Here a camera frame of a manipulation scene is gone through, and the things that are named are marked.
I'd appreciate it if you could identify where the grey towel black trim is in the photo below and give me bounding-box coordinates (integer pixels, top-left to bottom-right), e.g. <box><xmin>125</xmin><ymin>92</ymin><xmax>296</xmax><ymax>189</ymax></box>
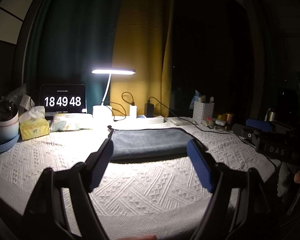
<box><xmin>111</xmin><ymin>128</ymin><xmax>207</xmax><ymax>163</ymax></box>

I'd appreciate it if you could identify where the yellow tin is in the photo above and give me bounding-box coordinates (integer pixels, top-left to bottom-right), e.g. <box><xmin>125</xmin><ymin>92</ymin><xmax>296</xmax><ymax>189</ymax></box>
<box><xmin>217</xmin><ymin>113</ymin><xmax>233</xmax><ymax>124</ymax></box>

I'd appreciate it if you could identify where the white earbuds case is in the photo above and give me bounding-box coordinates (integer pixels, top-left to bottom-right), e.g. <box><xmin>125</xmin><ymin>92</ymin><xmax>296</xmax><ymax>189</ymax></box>
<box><xmin>215</xmin><ymin>119</ymin><xmax>226</xmax><ymax>126</ymax></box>

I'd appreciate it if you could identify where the colourful small box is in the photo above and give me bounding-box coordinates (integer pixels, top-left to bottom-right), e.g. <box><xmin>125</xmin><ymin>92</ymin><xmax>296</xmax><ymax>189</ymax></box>
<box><xmin>202</xmin><ymin>118</ymin><xmax>214</xmax><ymax>126</ymax></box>

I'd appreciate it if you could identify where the white textured tablecloth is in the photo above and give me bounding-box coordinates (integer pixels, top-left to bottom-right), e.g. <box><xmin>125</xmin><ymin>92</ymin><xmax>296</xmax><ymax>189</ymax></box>
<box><xmin>0</xmin><ymin>125</ymin><xmax>280</xmax><ymax>239</ymax></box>

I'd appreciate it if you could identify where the white perforated basket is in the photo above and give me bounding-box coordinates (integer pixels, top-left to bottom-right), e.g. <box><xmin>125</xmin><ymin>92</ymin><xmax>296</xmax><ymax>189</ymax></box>
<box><xmin>193</xmin><ymin>102</ymin><xmax>215</xmax><ymax>122</ymax></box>

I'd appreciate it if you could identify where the white flat package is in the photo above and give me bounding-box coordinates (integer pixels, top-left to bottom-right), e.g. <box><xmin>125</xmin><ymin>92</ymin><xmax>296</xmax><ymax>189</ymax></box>
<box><xmin>169</xmin><ymin>116</ymin><xmax>197</xmax><ymax>126</ymax></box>

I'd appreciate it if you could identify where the blue white cup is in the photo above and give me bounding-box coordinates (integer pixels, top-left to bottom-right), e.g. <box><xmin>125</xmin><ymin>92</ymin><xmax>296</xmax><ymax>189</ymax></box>
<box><xmin>0</xmin><ymin>100</ymin><xmax>20</xmax><ymax>153</ymax></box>

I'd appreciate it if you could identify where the yellow tissue box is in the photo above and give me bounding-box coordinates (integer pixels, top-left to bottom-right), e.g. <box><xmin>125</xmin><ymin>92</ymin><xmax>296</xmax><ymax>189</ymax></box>
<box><xmin>19</xmin><ymin>106</ymin><xmax>50</xmax><ymax>141</ymax></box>

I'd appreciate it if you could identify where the face towel pack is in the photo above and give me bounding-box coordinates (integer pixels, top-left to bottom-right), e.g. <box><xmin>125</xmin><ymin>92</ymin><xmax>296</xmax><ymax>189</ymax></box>
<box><xmin>50</xmin><ymin>113</ymin><xmax>93</xmax><ymax>132</ymax></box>

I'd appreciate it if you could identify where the white power strip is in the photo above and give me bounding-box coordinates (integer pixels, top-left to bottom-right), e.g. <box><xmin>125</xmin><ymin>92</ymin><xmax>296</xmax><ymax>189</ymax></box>
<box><xmin>114</xmin><ymin>115</ymin><xmax>165</xmax><ymax>124</ymax></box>

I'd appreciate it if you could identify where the black charger adapter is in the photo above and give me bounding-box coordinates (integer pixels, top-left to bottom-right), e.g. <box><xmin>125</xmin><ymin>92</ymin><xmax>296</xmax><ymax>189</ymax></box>
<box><xmin>144</xmin><ymin>100</ymin><xmax>154</xmax><ymax>118</ymax></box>

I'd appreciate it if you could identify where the tablet clock display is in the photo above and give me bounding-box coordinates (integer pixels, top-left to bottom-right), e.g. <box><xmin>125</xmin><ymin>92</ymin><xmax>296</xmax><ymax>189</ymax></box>
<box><xmin>39</xmin><ymin>84</ymin><xmax>87</xmax><ymax>119</ymax></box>

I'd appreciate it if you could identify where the white desk lamp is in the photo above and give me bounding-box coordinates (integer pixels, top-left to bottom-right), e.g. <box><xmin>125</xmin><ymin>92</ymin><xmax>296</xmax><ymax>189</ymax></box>
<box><xmin>92</xmin><ymin>67</ymin><xmax>136</xmax><ymax>124</ymax></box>

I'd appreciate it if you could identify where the white charger adapter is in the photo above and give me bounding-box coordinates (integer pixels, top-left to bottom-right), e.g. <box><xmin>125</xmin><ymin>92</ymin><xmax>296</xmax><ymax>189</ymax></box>
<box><xmin>129</xmin><ymin>104</ymin><xmax>138</xmax><ymax>119</ymax></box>

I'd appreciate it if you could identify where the yellow curtain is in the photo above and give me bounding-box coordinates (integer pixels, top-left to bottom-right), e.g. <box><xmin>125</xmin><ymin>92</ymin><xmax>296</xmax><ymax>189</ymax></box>
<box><xmin>110</xmin><ymin>0</ymin><xmax>173</xmax><ymax>117</ymax></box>

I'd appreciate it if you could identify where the dark green curtain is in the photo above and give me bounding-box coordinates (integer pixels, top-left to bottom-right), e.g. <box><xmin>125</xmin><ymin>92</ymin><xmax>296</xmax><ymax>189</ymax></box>
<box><xmin>23</xmin><ymin>0</ymin><xmax>121</xmax><ymax>111</ymax></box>

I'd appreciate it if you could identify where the black cable of white charger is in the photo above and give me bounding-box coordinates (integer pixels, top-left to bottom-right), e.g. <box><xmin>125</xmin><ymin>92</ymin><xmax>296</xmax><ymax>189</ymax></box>
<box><xmin>121</xmin><ymin>91</ymin><xmax>136</xmax><ymax>106</ymax></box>

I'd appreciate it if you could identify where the black lamp cable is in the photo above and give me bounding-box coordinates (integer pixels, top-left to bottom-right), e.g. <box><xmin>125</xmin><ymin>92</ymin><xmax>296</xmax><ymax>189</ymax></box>
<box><xmin>101</xmin><ymin>101</ymin><xmax>128</xmax><ymax>122</ymax></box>

